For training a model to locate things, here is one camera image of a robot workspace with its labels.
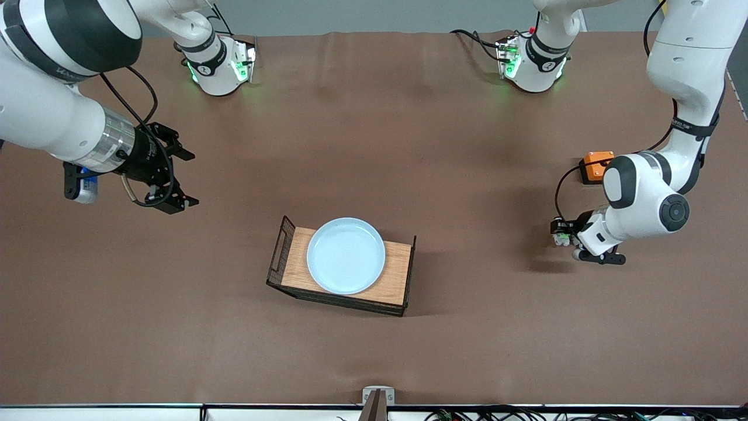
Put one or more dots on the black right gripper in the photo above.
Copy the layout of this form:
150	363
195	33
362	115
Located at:
144	155

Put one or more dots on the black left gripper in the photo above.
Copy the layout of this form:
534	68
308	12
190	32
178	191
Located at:
573	225

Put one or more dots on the green and white contact block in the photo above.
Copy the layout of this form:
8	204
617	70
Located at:
562	240

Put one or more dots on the light blue round plate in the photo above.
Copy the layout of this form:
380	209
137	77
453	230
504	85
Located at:
345	257

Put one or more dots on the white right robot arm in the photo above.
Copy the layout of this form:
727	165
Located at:
47	117

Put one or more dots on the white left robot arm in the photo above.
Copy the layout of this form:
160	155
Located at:
684	58

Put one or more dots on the base connector box green light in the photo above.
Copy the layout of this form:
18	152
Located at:
242	67
509	58

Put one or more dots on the brown table cover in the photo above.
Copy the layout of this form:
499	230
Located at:
409	146

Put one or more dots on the orange button enclosure box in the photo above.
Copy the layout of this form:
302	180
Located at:
593	166

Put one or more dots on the white table edge rail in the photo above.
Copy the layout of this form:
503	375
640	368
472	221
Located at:
117	414

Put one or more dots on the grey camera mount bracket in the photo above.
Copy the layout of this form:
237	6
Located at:
377	409

